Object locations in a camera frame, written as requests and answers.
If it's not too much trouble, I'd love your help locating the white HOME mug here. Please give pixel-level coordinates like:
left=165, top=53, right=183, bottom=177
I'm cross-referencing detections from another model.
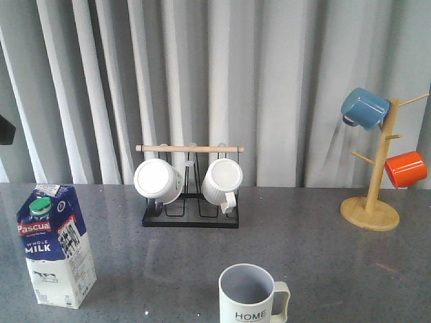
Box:
left=218, top=263, right=291, bottom=322

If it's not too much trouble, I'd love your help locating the blue white milk carton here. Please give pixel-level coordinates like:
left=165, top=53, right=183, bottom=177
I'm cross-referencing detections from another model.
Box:
left=16, top=184, right=97, bottom=309

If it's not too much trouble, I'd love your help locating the ribbed white hanging mug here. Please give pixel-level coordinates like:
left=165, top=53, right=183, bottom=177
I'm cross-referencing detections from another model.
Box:
left=201, top=158, right=243, bottom=214

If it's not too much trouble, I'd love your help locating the smooth white hanging mug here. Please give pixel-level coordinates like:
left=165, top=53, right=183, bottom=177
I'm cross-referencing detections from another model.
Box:
left=133, top=158, right=184, bottom=205

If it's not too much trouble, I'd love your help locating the grey pleated curtain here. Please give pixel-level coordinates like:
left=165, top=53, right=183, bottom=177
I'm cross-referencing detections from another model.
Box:
left=1, top=1, right=430, bottom=188

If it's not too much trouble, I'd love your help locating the blue mug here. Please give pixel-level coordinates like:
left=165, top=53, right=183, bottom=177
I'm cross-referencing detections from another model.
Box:
left=341, top=87, right=391, bottom=131

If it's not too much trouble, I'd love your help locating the wooden mug tree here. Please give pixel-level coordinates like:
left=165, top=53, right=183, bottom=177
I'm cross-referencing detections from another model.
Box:
left=340, top=92, right=430, bottom=231

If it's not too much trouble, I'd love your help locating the orange mug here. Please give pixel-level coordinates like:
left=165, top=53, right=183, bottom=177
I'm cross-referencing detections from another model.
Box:
left=385, top=151, right=428, bottom=188

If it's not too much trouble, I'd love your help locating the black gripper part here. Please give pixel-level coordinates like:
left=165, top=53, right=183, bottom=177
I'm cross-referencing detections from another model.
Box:
left=0, top=115, right=16, bottom=145

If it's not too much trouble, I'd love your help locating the black wire mug rack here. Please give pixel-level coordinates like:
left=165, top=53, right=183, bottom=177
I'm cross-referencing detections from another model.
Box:
left=136, top=143, right=244, bottom=229

